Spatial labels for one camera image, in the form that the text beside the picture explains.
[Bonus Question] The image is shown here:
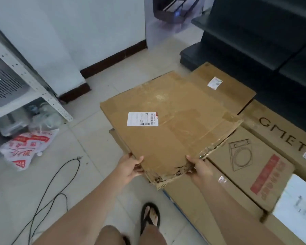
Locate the cardboard box with black lettering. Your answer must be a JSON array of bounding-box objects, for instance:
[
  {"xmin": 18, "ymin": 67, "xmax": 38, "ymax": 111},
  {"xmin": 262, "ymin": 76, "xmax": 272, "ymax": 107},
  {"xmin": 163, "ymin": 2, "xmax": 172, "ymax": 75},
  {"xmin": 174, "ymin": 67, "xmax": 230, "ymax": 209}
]
[{"xmin": 241, "ymin": 99, "xmax": 306, "ymax": 182}]

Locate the person's left hand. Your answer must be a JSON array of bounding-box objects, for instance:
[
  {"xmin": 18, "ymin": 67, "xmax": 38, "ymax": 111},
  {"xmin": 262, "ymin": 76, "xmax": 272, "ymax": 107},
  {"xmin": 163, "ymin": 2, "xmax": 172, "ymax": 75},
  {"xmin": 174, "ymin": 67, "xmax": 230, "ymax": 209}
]
[{"xmin": 115, "ymin": 153, "xmax": 145, "ymax": 184}]

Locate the person's right hand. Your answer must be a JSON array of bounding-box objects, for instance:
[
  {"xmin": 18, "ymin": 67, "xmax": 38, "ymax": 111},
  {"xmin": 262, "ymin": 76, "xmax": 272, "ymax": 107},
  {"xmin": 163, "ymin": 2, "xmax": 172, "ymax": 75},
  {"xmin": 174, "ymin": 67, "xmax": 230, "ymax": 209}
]
[{"xmin": 186, "ymin": 155, "xmax": 219, "ymax": 187}]

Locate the dark wheeled cart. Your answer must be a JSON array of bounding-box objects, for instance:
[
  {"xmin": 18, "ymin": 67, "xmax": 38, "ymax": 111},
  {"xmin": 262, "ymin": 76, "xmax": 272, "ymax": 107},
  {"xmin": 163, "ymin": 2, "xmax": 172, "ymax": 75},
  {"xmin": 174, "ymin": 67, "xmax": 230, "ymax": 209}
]
[{"xmin": 152, "ymin": 0, "xmax": 202, "ymax": 25}]

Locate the black flip-flop sandal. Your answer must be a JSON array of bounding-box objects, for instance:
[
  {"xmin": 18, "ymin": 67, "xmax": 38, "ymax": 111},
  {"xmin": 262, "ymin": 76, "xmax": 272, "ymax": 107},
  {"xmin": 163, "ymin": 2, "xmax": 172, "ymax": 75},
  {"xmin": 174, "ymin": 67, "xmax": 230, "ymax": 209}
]
[{"xmin": 140, "ymin": 202, "xmax": 161, "ymax": 235}]

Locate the person's left forearm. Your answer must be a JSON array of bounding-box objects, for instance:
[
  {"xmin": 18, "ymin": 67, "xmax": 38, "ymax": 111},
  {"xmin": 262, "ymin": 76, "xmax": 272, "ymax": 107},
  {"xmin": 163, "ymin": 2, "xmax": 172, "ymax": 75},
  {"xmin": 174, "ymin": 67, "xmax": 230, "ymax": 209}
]
[{"xmin": 33, "ymin": 173, "xmax": 126, "ymax": 245}]

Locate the white perforated metal rack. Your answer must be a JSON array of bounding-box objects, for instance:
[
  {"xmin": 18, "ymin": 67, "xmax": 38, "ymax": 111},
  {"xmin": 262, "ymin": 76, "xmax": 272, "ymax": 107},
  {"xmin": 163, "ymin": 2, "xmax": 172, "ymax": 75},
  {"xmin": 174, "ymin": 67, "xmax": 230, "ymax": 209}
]
[{"xmin": 0, "ymin": 20, "xmax": 74, "ymax": 123}]

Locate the person's right forearm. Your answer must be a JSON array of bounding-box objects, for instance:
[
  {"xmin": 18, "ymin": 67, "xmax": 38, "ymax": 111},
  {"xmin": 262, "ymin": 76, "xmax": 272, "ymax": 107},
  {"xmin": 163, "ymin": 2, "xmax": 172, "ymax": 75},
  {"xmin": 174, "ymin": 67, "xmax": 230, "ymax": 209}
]
[{"xmin": 199, "ymin": 180, "xmax": 285, "ymax": 245}]

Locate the clear plastic bag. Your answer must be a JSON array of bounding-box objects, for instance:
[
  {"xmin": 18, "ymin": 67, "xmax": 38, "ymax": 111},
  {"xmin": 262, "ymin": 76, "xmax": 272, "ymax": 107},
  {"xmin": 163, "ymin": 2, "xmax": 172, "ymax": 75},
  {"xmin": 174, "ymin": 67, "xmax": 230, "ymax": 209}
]
[{"xmin": 28, "ymin": 101, "xmax": 65, "ymax": 133}]

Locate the grey ribbed appliance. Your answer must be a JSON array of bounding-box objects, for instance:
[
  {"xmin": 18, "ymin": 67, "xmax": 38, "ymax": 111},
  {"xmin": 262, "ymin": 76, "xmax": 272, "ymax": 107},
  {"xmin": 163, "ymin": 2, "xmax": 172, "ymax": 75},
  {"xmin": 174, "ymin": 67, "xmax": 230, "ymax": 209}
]
[{"xmin": 0, "ymin": 72, "xmax": 29, "ymax": 109}]

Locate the red and white plastic bag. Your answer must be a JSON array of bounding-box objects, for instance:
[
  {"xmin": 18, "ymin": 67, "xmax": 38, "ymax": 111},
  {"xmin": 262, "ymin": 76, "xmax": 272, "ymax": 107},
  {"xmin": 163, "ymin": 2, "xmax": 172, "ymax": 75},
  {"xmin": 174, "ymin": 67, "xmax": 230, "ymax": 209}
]
[{"xmin": 0, "ymin": 128, "xmax": 60, "ymax": 171}]

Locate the cardboard box with washer drawing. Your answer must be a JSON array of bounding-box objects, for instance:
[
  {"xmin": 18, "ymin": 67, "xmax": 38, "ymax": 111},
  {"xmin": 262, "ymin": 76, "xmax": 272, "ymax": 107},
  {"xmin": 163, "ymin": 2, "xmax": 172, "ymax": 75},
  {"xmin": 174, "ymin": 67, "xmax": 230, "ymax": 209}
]
[{"xmin": 207, "ymin": 126, "xmax": 295, "ymax": 213}]

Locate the person's right leg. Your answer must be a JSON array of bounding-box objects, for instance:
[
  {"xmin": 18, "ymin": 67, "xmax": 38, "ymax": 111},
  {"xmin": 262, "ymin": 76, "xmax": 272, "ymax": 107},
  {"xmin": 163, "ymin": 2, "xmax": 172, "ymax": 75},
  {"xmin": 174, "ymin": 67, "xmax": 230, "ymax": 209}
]
[{"xmin": 140, "ymin": 206, "xmax": 167, "ymax": 245}]

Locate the torn cardboard box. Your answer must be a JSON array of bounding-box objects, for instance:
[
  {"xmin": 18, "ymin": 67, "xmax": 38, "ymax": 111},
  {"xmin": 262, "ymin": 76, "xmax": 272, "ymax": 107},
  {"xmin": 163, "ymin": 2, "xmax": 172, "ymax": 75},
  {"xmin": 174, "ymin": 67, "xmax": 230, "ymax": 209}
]
[{"xmin": 100, "ymin": 71, "xmax": 244, "ymax": 191}]

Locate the flattened cardboard with small label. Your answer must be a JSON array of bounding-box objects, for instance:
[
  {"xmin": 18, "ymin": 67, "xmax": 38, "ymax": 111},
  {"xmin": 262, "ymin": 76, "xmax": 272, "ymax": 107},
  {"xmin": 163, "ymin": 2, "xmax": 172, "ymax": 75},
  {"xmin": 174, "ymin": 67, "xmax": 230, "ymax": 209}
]
[{"xmin": 186, "ymin": 62, "xmax": 257, "ymax": 116}]

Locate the clear plastic container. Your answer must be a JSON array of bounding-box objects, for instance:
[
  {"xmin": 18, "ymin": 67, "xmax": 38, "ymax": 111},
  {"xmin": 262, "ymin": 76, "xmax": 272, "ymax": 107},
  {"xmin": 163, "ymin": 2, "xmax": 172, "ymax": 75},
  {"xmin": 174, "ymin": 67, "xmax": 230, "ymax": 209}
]
[{"xmin": 0, "ymin": 113, "xmax": 31, "ymax": 137}]

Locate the white paper-covered box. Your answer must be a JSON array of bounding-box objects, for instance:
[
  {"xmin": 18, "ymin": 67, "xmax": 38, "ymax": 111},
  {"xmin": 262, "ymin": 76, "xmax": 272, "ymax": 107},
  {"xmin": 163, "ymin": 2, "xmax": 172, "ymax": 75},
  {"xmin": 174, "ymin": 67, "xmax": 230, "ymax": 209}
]
[{"xmin": 272, "ymin": 173, "xmax": 306, "ymax": 238}]

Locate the person's leg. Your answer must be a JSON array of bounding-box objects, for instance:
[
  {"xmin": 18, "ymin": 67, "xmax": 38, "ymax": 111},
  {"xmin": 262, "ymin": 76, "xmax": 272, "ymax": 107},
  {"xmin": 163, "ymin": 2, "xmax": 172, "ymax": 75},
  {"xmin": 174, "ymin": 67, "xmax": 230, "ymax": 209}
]
[
  {"xmin": 140, "ymin": 206, "xmax": 167, "ymax": 245},
  {"xmin": 101, "ymin": 225, "xmax": 126, "ymax": 245}
]

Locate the person's left leg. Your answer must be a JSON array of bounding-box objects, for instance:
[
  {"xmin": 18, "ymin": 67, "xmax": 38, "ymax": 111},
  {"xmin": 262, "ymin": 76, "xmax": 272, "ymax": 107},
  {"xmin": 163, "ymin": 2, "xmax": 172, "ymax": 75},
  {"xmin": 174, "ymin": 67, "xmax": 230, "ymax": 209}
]
[{"xmin": 101, "ymin": 225, "xmax": 126, "ymax": 245}]

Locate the black cable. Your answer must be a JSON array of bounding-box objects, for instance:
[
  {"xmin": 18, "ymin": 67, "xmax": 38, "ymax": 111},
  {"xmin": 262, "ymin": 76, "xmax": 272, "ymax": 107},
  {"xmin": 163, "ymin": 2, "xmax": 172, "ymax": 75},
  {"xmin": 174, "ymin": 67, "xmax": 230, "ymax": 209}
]
[{"xmin": 11, "ymin": 157, "xmax": 81, "ymax": 245}]

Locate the black shelf unit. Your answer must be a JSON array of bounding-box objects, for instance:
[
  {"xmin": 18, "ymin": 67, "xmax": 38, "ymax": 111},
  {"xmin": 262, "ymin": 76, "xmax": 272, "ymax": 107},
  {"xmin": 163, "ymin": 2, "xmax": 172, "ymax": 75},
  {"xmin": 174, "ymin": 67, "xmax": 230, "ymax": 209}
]
[{"xmin": 180, "ymin": 0, "xmax": 306, "ymax": 141}]

